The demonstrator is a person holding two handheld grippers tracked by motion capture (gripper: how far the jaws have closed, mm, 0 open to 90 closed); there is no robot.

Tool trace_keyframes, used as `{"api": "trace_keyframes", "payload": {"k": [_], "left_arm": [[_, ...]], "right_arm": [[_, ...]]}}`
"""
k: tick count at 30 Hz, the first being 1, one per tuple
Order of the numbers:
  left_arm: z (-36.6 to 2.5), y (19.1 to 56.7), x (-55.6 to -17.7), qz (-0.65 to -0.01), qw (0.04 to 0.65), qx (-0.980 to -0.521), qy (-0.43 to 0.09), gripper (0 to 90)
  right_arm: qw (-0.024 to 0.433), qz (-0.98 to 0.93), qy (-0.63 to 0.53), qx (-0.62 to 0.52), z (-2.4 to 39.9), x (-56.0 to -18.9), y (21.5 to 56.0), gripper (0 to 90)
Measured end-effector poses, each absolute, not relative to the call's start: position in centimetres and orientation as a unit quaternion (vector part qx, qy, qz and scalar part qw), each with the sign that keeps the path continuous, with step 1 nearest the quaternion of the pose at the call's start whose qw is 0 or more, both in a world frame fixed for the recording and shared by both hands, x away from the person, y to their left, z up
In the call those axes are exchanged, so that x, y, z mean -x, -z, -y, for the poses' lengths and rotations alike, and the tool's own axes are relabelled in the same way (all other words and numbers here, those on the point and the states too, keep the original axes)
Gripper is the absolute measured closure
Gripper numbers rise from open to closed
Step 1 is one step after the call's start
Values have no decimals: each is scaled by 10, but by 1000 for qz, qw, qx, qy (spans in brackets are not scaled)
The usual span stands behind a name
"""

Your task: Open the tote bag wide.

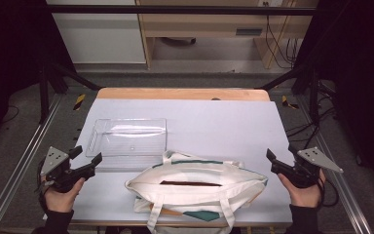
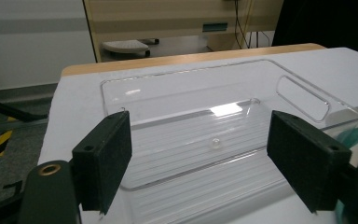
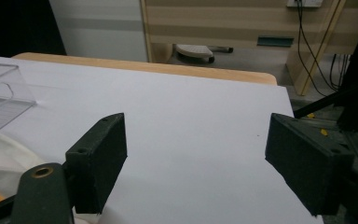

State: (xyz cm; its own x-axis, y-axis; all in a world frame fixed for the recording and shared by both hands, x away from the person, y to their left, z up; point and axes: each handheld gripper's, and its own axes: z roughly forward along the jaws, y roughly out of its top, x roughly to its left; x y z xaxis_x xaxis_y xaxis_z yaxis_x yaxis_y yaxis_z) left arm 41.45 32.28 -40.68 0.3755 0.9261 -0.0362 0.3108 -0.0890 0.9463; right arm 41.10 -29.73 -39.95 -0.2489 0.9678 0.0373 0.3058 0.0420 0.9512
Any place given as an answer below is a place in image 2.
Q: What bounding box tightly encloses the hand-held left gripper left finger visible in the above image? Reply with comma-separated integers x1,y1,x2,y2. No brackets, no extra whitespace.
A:
71,110,133,217

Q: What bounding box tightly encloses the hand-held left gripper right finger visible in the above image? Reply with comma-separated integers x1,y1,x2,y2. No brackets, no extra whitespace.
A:
266,109,353,214

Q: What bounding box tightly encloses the clear plastic storage bin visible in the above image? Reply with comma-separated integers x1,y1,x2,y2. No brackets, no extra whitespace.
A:
100,59,358,224

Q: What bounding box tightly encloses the white table cover sheet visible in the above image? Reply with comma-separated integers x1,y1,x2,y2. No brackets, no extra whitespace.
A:
37,47,358,224

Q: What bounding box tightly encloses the black metal stand strut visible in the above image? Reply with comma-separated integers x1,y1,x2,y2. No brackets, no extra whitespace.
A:
0,77,49,123

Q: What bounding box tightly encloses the white partition panel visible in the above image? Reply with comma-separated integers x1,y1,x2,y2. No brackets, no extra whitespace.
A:
0,0,96,91

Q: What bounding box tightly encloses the black curtain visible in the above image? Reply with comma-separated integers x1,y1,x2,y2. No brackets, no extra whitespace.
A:
271,0,358,59

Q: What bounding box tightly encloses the beige wooden desk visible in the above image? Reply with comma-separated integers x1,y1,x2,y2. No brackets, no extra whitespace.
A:
83,0,284,63

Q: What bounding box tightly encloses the yellow-handled tool left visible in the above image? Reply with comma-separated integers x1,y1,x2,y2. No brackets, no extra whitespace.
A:
0,116,17,159

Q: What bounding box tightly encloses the black cable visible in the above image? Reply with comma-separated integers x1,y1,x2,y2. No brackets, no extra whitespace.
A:
233,0,252,49
255,30,272,49

